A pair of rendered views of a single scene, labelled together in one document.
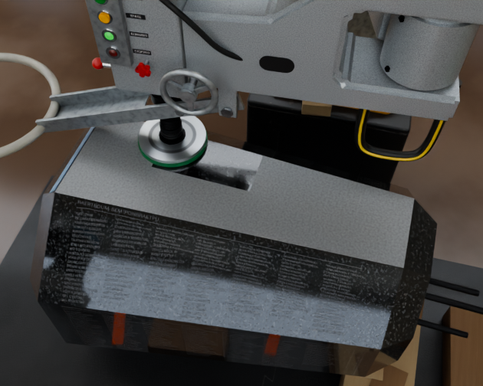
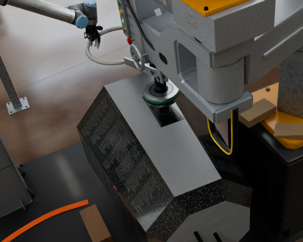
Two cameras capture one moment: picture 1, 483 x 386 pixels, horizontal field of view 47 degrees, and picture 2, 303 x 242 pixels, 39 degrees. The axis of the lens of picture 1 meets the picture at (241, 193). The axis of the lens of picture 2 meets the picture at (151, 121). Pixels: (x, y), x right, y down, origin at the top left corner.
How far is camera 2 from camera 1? 151 cm
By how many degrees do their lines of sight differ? 41
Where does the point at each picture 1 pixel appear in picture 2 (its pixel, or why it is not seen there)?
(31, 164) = not seen: hidden behind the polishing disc
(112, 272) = (97, 129)
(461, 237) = not seen: outside the picture
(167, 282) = (107, 145)
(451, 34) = (204, 68)
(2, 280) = not seen: hidden behind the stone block
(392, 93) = (196, 95)
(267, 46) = (159, 47)
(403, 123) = (289, 157)
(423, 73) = (200, 87)
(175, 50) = (139, 37)
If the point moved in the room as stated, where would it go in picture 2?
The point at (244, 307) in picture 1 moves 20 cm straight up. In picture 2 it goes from (119, 174) to (112, 148)
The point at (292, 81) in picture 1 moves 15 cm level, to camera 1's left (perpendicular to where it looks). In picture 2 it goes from (168, 70) to (149, 58)
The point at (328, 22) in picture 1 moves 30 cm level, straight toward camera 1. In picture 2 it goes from (170, 42) to (107, 67)
